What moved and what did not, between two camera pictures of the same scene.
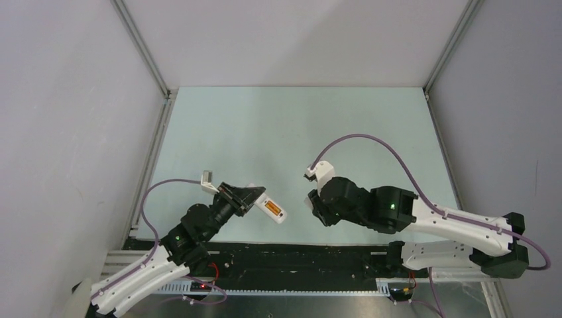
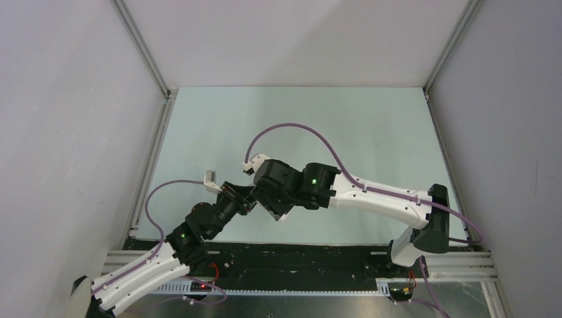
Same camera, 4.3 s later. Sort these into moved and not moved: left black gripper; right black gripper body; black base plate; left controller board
Moved: right black gripper body
Not moved: black base plate; left controller board; left black gripper
